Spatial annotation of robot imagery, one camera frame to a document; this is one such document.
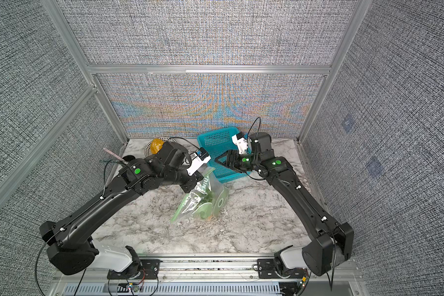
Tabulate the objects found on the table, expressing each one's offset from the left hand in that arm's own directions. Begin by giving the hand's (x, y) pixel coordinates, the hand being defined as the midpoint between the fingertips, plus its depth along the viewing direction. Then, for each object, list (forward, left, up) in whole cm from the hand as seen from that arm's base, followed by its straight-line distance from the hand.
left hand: (205, 175), depth 67 cm
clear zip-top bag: (-10, +7, -8) cm, 14 cm away
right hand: (+7, -5, +2) cm, 9 cm away
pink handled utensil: (+26, +49, -17) cm, 58 cm away
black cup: (+27, +43, -22) cm, 56 cm away
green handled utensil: (+22, +49, -17) cm, 57 cm away
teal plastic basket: (+42, -5, -27) cm, 50 cm away
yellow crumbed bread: (+37, +30, -23) cm, 53 cm away
